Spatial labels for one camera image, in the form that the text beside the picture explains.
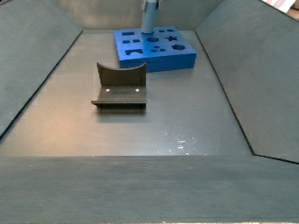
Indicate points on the light blue oval peg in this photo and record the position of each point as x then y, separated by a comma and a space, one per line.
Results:
150, 8

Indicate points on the blue shape sorting board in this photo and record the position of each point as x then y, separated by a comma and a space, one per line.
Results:
163, 50

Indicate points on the black curved holder stand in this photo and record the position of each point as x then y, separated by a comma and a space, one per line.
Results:
122, 86

